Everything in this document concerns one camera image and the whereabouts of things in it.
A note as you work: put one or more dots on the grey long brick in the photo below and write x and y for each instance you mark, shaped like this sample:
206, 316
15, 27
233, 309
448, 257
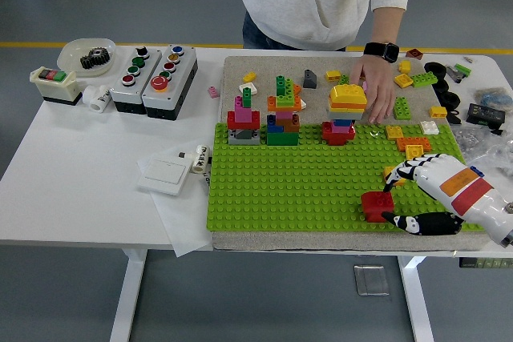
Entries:
344, 115

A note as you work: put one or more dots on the yellow-orange square brick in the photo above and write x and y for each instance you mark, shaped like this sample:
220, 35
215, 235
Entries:
388, 171

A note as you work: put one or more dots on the white small brick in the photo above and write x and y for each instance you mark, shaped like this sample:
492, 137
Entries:
303, 104

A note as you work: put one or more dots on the person's left hand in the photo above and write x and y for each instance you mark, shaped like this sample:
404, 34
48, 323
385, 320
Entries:
378, 85

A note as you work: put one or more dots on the white table leg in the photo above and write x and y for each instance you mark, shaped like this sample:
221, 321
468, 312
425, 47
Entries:
418, 306
128, 298

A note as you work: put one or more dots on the grey three-button control box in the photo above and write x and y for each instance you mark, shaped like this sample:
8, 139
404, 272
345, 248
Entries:
124, 95

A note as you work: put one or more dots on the clear bag blue parts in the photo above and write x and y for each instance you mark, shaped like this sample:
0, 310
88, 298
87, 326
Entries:
495, 98

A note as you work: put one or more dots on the grey slope brick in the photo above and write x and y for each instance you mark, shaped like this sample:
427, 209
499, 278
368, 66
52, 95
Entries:
310, 79

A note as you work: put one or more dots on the black wristwatch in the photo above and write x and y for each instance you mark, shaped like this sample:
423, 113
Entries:
380, 50

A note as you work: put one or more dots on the blue small brick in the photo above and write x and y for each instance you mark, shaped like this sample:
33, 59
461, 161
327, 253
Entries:
477, 170

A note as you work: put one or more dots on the red long brick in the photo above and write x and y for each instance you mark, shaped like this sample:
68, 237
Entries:
256, 119

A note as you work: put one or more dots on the grey metal bracket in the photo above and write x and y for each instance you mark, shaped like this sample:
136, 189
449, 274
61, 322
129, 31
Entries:
453, 73

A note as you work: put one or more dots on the blue flat brick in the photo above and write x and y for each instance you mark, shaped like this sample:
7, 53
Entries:
342, 122

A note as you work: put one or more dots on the small metal bolt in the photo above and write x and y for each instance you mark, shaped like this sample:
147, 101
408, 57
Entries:
468, 59

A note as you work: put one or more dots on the black rubber tyre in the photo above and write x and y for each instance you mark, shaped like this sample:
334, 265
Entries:
451, 97
441, 73
443, 86

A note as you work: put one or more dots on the table height control panel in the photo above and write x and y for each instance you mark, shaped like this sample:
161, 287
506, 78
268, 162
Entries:
485, 263

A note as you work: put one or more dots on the white printed pipe fitting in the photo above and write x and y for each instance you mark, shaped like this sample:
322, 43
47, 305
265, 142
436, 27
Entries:
201, 159

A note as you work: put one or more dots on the orange long brick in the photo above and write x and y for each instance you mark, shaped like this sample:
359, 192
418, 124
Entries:
346, 106
272, 103

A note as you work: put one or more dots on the black metal gear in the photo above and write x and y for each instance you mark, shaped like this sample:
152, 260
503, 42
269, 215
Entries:
94, 59

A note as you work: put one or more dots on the dark green long brick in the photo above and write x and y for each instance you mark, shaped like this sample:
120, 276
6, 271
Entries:
282, 139

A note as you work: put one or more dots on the yellow small brick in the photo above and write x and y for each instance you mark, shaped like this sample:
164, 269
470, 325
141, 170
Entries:
405, 66
249, 76
333, 75
438, 111

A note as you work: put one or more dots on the metal floor plate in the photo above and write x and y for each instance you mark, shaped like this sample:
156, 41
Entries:
370, 280

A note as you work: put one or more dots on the yellow domed brick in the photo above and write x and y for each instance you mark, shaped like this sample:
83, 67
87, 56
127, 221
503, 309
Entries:
348, 93

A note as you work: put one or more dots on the pink flat brick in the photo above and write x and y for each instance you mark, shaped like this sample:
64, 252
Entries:
285, 113

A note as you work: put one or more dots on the white wall switch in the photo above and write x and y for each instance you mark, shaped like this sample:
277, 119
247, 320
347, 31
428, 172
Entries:
164, 175

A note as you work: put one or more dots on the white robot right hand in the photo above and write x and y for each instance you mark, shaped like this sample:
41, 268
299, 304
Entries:
453, 186

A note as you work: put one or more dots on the yellow flat tile brick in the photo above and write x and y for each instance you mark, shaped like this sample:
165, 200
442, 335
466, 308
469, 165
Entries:
404, 80
414, 150

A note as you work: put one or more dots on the lime small brick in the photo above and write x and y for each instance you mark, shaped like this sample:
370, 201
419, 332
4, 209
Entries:
344, 79

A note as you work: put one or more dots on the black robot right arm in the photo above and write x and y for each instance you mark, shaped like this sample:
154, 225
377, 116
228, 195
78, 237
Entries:
508, 240

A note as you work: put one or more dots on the white plastic bowl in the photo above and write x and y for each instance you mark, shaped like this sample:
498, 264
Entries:
72, 53

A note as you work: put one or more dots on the white pipe tee fitting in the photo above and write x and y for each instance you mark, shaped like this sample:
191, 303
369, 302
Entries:
96, 97

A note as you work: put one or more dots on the pink square brick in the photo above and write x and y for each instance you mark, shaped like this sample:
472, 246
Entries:
243, 115
340, 129

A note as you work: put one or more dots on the magenta narrow brick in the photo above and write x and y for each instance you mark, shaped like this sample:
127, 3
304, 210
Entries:
239, 102

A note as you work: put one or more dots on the yellow square brick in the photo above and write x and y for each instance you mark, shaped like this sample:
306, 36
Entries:
394, 132

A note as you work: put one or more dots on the green studded baseplate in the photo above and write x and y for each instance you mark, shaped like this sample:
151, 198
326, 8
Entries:
280, 198

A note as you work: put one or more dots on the lime square brick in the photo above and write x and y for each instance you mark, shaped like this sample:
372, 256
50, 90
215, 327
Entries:
286, 98

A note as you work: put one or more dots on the brown square brick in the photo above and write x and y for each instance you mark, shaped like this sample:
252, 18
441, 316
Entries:
415, 53

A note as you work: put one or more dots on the white paper sheet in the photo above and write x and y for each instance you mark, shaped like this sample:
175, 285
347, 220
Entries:
188, 230

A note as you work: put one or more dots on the clear bag metal screws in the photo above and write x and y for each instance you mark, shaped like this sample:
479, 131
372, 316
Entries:
477, 146

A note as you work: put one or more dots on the green narrow brick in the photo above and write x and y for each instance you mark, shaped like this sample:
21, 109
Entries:
247, 98

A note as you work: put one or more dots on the grey-brown mat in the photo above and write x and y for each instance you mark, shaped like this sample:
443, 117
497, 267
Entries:
272, 65

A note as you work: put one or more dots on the person's left forearm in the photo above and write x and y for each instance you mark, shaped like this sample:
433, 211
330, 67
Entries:
386, 25

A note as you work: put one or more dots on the cream switch box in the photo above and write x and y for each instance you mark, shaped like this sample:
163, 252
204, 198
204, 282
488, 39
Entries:
56, 89

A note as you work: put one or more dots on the dark blue narrow brick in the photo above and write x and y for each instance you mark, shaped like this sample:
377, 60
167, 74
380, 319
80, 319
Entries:
271, 119

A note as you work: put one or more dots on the orange slope brick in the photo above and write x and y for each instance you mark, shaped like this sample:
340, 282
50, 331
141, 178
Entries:
297, 89

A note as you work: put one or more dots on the dark green tall brick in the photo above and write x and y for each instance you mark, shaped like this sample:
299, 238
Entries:
282, 85

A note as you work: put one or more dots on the red wide base brick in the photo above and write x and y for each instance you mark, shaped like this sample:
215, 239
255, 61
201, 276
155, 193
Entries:
338, 138

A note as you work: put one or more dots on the grey emergency stop box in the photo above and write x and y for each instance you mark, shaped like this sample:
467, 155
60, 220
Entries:
172, 93

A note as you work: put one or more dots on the grey wide brick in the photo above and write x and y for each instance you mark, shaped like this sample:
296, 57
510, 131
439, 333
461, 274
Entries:
244, 138

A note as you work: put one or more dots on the orange flat plate brick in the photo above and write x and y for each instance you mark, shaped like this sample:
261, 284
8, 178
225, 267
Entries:
413, 142

